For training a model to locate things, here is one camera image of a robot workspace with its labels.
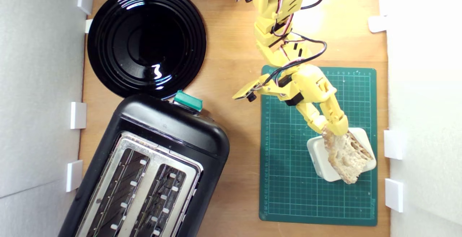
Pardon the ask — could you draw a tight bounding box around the brown bread slice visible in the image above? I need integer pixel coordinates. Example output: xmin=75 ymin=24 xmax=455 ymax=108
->
xmin=321 ymin=125 xmax=374 ymax=185

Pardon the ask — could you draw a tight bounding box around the black two-slot toaster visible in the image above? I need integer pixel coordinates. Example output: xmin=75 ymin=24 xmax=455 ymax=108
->
xmin=58 ymin=90 xmax=230 ymax=237

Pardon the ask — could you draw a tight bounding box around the white rounded block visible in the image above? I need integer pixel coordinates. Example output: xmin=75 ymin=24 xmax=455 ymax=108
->
xmin=307 ymin=128 xmax=377 ymax=182

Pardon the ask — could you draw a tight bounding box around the green cutting mat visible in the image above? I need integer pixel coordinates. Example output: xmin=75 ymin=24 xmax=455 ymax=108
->
xmin=259 ymin=65 xmax=378 ymax=227

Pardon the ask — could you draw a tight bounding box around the black round plate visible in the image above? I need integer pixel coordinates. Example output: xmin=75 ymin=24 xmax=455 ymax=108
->
xmin=87 ymin=0 xmax=207 ymax=99

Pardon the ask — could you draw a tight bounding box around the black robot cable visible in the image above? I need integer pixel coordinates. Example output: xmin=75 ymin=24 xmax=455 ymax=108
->
xmin=262 ymin=0 xmax=328 ymax=86

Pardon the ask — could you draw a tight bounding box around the yellow gripper camera mount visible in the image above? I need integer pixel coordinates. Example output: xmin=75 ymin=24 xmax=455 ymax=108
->
xmin=232 ymin=79 xmax=266 ymax=103

